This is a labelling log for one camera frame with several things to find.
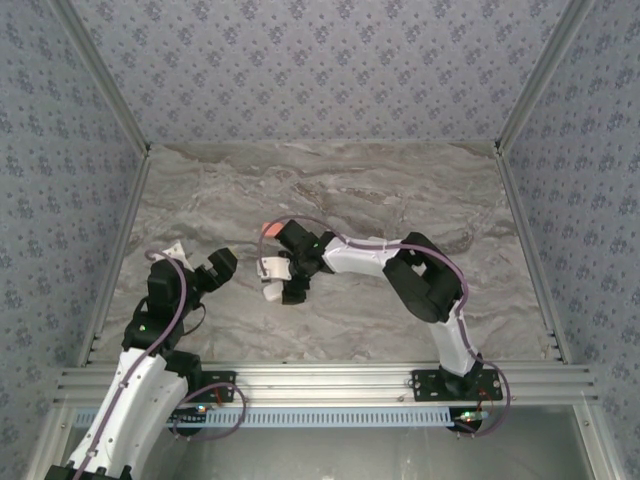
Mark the pink earbud charging case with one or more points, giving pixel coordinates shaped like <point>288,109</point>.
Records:
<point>271,231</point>

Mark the white earbud charging case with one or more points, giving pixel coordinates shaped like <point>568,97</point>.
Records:
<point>272,294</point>

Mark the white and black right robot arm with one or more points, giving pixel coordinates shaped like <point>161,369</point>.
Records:
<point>360,257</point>

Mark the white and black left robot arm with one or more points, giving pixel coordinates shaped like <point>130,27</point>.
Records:
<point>130,400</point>

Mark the black controller board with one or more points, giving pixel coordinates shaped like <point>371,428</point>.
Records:
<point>467,421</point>
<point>187,419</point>

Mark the aluminium table side rail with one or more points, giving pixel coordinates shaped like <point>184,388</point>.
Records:
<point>122,235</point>
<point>526,235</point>

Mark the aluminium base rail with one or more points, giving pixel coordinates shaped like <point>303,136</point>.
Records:
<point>320,385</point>

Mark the grey metal base plate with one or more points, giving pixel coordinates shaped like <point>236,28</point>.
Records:
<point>320,455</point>

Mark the aluminium corner post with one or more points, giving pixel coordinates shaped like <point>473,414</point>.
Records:
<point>102,75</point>
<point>542,75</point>

